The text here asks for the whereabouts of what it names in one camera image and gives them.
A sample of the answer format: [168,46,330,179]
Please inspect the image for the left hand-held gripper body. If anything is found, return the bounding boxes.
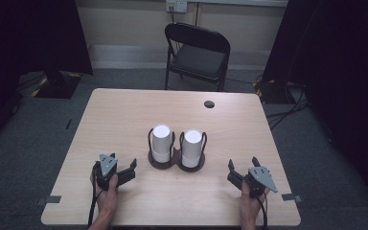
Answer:
[94,153,120,192]

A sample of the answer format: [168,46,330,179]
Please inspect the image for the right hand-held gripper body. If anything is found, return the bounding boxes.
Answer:
[243,166,279,199]

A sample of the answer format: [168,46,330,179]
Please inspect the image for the stack of white paper cups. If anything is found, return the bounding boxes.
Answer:
[151,124,173,164]
[181,128,204,169]

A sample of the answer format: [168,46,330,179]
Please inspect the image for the black wire double cup holder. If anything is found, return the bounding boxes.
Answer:
[147,127,208,173]

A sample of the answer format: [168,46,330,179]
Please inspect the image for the person's left hand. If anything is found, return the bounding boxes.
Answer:
[90,173,120,221]

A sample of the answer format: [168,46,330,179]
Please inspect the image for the person's right hand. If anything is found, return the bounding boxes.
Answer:
[240,181,271,224]

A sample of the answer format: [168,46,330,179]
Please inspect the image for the grey tape strip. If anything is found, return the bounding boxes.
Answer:
[36,195,62,206]
[281,193,303,204]

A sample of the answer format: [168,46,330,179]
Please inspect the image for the black box with yellow tape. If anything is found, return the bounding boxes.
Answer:
[253,80,296,104]

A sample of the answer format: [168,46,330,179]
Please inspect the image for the black stand base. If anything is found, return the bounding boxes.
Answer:
[32,70,82,100]

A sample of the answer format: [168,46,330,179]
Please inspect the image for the black folding chair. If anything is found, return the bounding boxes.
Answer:
[164,22,232,93]

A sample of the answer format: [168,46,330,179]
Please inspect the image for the black curtain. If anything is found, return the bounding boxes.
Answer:
[262,0,368,212]
[0,0,94,151]

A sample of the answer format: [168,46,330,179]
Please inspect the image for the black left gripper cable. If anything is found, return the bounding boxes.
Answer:
[87,161,103,228]

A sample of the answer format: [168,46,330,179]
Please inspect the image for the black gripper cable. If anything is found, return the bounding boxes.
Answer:
[87,161,103,228]
[256,191,269,230]

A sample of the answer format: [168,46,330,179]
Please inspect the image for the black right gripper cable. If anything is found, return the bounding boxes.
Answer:
[256,191,269,230]

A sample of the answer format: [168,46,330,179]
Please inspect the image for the black floor cables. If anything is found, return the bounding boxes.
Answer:
[264,81,311,130]

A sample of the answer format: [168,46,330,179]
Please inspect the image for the white wall outlet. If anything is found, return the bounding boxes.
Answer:
[166,0,188,13]

